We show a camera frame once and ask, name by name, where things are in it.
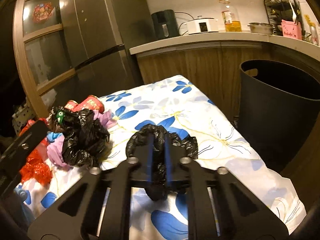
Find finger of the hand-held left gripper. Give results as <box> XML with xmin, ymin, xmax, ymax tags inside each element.
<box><xmin>0</xmin><ymin>120</ymin><xmax>49</xmax><ymax>198</ymax></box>

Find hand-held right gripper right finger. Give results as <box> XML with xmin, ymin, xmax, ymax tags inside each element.
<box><xmin>164</xmin><ymin>132</ymin><xmax>292</xmax><ymax>240</ymax></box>

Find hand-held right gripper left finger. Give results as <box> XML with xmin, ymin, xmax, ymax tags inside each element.
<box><xmin>26</xmin><ymin>131</ymin><xmax>154</xmax><ymax>240</ymax></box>

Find small black plastic bag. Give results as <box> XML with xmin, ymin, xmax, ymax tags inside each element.
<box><xmin>126</xmin><ymin>124</ymin><xmax>199</xmax><ymax>202</ymax></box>

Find red paper cup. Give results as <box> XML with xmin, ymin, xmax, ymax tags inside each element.
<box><xmin>65</xmin><ymin>100</ymin><xmax>80</xmax><ymax>112</ymax></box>
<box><xmin>75</xmin><ymin>95</ymin><xmax>105</xmax><ymax>113</ymax></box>

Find black trash bin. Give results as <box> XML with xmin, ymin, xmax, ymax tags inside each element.
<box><xmin>239</xmin><ymin>59</ymin><xmax>320</xmax><ymax>178</ymax></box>

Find person's left hand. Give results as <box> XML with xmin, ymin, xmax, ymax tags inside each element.
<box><xmin>14</xmin><ymin>187</ymin><xmax>35</xmax><ymax>228</ymax></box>

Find red plastic bag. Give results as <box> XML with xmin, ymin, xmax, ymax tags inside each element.
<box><xmin>19</xmin><ymin>120</ymin><xmax>53</xmax><ymax>187</ymax></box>

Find purple plastic bag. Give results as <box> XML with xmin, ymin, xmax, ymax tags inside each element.
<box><xmin>47</xmin><ymin>110</ymin><xmax>118</xmax><ymax>168</ymax></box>

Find blue disposable glove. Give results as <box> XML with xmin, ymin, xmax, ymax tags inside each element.
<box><xmin>47</xmin><ymin>132</ymin><xmax>63</xmax><ymax>142</ymax></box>

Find blue floral white cloth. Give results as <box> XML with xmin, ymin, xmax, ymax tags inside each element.
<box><xmin>15</xmin><ymin>74</ymin><xmax>307</xmax><ymax>240</ymax></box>

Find large crumpled black plastic bag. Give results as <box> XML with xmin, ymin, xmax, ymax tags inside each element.
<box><xmin>47</xmin><ymin>106</ymin><xmax>111</xmax><ymax>168</ymax></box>

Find wooden glass door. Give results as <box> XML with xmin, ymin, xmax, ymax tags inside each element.
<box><xmin>12</xmin><ymin>0</ymin><xmax>75</xmax><ymax>117</ymax></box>

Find wooden kitchen counter cabinet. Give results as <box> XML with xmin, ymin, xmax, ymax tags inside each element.
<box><xmin>129</xmin><ymin>32</ymin><xmax>320</xmax><ymax>120</ymax></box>

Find dark air fryer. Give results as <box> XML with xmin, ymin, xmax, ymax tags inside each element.
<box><xmin>151</xmin><ymin>9</ymin><xmax>179</xmax><ymax>40</ymax></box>

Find white rice cooker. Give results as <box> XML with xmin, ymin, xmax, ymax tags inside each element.
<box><xmin>185</xmin><ymin>16</ymin><xmax>220</xmax><ymax>35</ymax></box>

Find grey refrigerator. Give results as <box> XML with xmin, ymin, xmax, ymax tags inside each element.
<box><xmin>60</xmin><ymin>0</ymin><xmax>147</xmax><ymax>100</ymax></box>

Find red round door decoration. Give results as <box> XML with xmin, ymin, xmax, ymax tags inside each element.
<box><xmin>32</xmin><ymin>2</ymin><xmax>53</xmax><ymax>22</ymax></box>

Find cooking oil bottle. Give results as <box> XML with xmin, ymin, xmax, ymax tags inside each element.
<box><xmin>219</xmin><ymin>0</ymin><xmax>242</xmax><ymax>32</ymax></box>

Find steel pot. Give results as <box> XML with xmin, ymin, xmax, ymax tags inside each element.
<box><xmin>247</xmin><ymin>22</ymin><xmax>274</xmax><ymax>35</ymax></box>

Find pink utensil holder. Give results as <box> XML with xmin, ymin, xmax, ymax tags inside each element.
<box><xmin>280</xmin><ymin>19</ymin><xmax>302</xmax><ymax>38</ymax></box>

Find white plastic spoon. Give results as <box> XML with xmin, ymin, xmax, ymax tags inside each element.
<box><xmin>290</xmin><ymin>1</ymin><xmax>298</xmax><ymax>22</ymax></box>

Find black appliance cable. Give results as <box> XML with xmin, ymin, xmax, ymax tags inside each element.
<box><xmin>174</xmin><ymin>12</ymin><xmax>198</xmax><ymax>36</ymax></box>

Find black wire dish rack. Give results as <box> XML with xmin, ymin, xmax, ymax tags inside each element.
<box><xmin>264</xmin><ymin>0</ymin><xmax>304</xmax><ymax>37</ymax></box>

